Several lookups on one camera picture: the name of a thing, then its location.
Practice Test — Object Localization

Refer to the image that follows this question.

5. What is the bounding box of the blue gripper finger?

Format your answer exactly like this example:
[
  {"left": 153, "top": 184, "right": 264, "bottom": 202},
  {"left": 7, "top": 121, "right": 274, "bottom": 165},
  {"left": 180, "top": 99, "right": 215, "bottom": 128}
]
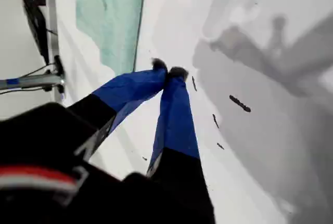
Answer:
[
  {"left": 146, "top": 66, "right": 216, "bottom": 224},
  {"left": 66, "top": 57, "right": 168, "bottom": 161}
]

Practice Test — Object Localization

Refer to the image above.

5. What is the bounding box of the pale green T-shirt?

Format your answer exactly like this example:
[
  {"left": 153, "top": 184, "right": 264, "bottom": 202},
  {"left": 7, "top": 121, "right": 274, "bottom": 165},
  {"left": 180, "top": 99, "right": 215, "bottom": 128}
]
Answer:
[{"left": 74, "top": 0, "right": 148, "bottom": 75}]

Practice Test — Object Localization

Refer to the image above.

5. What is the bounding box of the black clamp block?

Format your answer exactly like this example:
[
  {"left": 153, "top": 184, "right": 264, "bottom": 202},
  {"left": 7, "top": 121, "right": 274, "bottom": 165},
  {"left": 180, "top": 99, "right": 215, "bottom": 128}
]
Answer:
[{"left": 53, "top": 55, "right": 66, "bottom": 97}]

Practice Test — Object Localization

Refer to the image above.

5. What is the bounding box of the metal clamp pole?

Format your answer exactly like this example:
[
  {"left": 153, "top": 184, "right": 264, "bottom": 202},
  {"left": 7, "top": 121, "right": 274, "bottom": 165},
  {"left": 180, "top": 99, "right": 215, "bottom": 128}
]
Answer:
[{"left": 0, "top": 74, "right": 65, "bottom": 89}]

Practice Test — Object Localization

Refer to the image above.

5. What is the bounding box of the black stand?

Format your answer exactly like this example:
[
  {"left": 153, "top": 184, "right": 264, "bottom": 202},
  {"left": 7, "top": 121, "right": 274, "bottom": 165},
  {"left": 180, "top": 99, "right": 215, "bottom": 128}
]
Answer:
[{"left": 22, "top": 0, "right": 50, "bottom": 65}]

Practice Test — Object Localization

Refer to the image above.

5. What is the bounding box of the red white servo wire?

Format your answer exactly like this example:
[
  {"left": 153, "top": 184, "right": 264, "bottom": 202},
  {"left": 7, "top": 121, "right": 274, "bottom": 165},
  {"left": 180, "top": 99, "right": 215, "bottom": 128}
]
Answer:
[{"left": 0, "top": 165, "right": 79, "bottom": 187}]

